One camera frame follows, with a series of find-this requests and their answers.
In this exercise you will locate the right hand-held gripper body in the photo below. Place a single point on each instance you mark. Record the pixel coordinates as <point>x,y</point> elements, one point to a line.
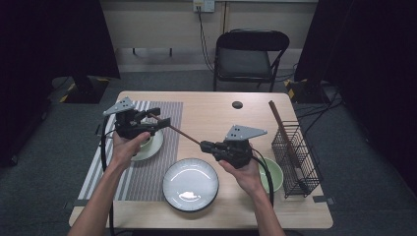
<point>237,152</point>

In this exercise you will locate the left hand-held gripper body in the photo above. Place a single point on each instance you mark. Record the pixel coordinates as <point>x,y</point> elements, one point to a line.
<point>128,126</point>

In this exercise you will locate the dark round table grommet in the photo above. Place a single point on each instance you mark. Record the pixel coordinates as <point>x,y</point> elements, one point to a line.
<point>237,105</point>

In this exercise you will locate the grey tape strip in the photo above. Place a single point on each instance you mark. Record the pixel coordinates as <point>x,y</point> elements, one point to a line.
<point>78,203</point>
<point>323,200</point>

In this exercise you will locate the person's right hand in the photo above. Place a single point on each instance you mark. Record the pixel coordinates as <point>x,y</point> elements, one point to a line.
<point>249,177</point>

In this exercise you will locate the white wall socket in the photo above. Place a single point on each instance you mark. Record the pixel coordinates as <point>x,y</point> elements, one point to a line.
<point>204,5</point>

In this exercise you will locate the metal spoon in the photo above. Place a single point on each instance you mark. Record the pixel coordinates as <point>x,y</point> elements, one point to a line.
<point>300,177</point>

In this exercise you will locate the brown chopstick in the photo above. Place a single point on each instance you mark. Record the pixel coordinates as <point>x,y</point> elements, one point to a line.
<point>273,109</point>
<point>286,141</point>
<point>280,126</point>
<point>183,134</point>

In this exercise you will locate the black folding chair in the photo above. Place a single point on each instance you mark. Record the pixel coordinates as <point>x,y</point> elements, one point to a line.
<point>244,59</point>

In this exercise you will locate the grey striped placemat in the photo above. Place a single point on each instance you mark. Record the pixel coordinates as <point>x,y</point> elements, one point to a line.
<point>164,150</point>

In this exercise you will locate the black stand base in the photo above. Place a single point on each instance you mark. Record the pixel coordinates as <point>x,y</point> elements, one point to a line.
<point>305,93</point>
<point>82,91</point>

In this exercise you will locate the white plate with black rim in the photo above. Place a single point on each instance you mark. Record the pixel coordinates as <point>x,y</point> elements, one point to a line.
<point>190,183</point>
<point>155,147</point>

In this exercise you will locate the dark curtain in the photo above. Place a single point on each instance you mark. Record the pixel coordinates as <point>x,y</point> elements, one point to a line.
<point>370,65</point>
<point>49,39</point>

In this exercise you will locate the green bowl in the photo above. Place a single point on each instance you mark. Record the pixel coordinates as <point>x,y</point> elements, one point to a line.
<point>275,173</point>
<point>147,141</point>

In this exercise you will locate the person's left hand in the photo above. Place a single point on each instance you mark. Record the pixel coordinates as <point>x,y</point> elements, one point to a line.
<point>124,152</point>

